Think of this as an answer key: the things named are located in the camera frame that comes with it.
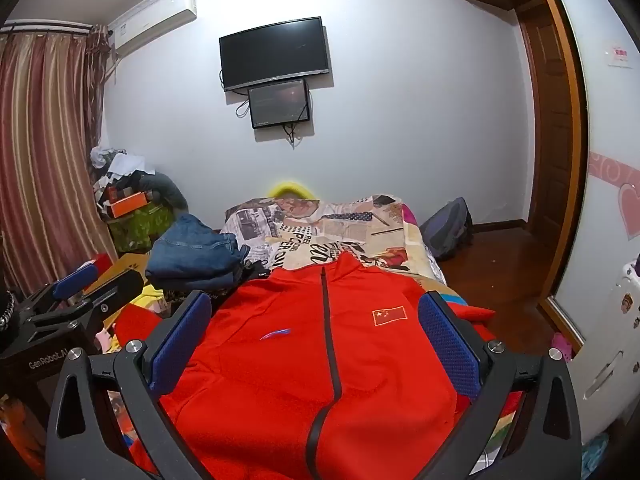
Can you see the printed blanket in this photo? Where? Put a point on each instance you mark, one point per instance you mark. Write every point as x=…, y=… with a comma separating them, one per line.
x=320, y=240

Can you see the striped red curtain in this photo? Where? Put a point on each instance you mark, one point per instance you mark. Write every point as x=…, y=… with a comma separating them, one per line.
x=45, y=160

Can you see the white air conditioner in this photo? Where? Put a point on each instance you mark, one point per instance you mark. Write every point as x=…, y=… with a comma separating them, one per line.
x=150, y=20

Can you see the small black wall monitor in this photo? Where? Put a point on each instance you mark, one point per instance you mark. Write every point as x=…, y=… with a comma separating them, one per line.
x=279, y=104

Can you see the orange box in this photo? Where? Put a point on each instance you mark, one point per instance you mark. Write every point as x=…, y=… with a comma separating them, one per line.
x=127, y=205

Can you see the white curtain rod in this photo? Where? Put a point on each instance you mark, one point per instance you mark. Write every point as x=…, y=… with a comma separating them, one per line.
x=45, y=25

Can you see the white cloth pile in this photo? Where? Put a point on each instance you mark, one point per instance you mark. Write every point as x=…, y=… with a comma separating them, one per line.
x=122, y=162

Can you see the teal patterned cloth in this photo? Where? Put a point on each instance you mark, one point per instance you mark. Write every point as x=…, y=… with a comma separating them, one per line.
x=596, y=455

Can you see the white sliding wardrobe door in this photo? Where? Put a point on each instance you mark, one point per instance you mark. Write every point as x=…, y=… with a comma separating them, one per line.
x=605, y=120

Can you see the pink heart sticker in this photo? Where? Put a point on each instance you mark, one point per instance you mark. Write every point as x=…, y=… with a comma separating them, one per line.
x=631, y=210

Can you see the folded blue jeans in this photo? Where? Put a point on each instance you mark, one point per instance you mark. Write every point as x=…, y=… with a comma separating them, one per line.
x=190, y=250

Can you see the black wall television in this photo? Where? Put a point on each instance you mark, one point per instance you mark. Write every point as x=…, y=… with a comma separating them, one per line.
x=274, y=52

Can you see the white wall sign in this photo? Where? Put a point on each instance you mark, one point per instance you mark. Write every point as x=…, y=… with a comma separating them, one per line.
x=617, y=54

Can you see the black clothes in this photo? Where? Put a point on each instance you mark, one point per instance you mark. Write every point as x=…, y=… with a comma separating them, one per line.
x=252, y=270

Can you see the white suitcase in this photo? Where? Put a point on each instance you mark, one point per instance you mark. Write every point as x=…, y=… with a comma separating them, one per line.
x=610, y=360

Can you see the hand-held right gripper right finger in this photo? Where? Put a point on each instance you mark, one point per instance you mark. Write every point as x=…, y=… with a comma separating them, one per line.
x=450, y=345

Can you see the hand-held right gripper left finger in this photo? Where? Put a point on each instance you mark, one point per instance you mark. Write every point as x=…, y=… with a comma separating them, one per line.
x=180, y=340

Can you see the grey purple backpack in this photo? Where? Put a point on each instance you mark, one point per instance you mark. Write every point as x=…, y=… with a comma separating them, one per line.
x=445, y=230

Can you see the pink clog shoe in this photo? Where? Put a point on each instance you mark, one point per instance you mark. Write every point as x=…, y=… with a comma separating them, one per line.
x=561, y=347

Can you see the person's left forearm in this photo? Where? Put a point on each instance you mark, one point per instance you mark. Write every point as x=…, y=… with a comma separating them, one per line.
x=20, y=435

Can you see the yellow foam tube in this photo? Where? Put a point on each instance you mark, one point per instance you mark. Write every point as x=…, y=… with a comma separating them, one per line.
x=290, y=189

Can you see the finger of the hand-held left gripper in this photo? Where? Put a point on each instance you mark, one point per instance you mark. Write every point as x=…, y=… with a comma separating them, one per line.
x=75, y=277
x=120, y=285

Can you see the red white box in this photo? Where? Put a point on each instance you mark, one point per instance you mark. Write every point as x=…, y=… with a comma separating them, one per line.
x=100, y=262

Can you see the yellow cloth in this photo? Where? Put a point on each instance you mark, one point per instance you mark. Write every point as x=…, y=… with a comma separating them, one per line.
x=147, y=297

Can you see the flat cardboard box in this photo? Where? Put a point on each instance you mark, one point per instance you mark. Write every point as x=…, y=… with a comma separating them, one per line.
x=122, y=262

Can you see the red zip jacket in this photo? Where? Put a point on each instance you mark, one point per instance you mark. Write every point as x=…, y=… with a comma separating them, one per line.
x=280, y=370

